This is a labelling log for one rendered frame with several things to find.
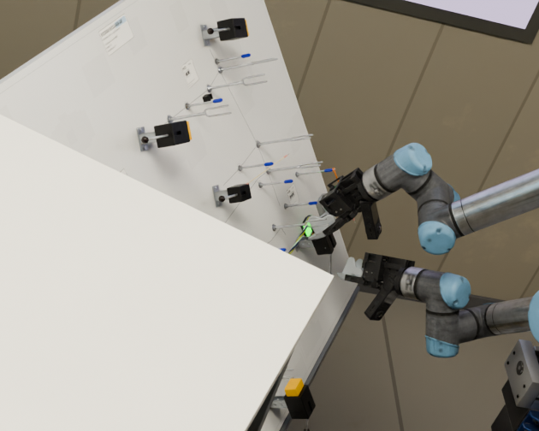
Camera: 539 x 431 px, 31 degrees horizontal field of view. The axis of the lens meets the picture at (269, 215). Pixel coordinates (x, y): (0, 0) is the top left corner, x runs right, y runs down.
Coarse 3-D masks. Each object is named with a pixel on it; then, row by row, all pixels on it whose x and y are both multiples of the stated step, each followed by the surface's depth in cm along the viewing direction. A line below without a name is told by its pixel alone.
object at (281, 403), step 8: (304, 392) 213; (280, 400) 219; (288, 400) 213; (296, 400) 212; (304, 400) 213; (312, 400) 216; (288, 408) 214; (296, 408) 214; (304, 408) 213; (312, 408) 216; (296, 416) 215; (304, 416) 214
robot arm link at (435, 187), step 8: (432, 176) 214; (424, 184) 213; (432, 184) 214; (440, 184) 215; (448, 184) 219; (408, 192) 218; (416, 192) 214; (424, 192) 214; (432, 192) 213; (440, 192) 213; (448, 192) 215; (456, 192) 218; (416, 200) 217; (424, 200) 212; (448, 200) 212; (456, 200) 217
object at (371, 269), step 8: (368, 256) 232; (376, 256) 231; (384, 256) 230; (368, 264) 232; (376, 264) 230; (384, 264) 230; (392, 264) 229; (400, 264) 227; (408, 264) 228; (368, 272) 232; (376, 272) 229; (384, 272) 230; (392, 272) 229; (400, 272) 225; (368, 280) 231; (376, 280) 230; (384, 280) 230; (392, 280) 228; (376, 288) 230
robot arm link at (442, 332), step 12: (432, 312) 219; (456, 312) 219; (468, 312) 224; (432, 324) 219; (444, 324) 218; (456, 324) 219; (468, 324) 221; (432, 336) 220; (444, 336) 218; (456, 336) 220; (468, 336) 222; (432, 348) 220; (444, 348) 219; (456, 348) 220
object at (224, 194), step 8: (240, 184) 206; (248, 184) 206; (216, 192) 206; (224, 192) 205; (232, 192) 203; (240, 192) 202; (248, 192) 205; (216, 200) 207; (224, 200) 200; (232, 200) 204; (240, 200) 203
